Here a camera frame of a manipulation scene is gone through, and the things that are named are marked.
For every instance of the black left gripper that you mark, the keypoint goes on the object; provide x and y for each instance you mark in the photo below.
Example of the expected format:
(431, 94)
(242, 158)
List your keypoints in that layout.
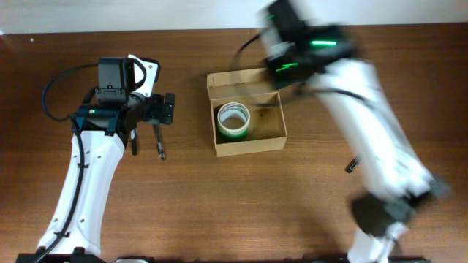
(156, 122)

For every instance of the brown cardboard box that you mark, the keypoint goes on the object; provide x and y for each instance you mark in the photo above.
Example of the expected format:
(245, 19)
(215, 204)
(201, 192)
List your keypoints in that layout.
(250, 87)

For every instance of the white masking tape roll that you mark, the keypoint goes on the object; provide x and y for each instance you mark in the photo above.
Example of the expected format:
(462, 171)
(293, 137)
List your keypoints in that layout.
(234, 110)

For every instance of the green tape roll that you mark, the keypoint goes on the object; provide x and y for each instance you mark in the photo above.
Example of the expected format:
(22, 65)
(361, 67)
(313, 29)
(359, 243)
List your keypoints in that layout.
(232, 133)

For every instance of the black pen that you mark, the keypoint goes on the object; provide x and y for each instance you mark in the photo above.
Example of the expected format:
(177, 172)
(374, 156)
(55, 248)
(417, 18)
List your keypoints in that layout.
(352, 165)

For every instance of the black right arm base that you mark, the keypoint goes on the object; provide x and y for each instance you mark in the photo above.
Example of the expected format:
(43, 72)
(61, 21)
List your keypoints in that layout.
(343, 258)

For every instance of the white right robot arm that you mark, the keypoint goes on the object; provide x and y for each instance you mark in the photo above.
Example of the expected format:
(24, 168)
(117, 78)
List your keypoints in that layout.
(323, 61)

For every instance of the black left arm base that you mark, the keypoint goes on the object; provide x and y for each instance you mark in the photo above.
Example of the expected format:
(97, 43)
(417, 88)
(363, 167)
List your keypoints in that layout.
(78, 255)

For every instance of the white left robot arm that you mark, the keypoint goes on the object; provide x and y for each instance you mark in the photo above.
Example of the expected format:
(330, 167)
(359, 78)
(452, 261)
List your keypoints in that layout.
(104, 125)

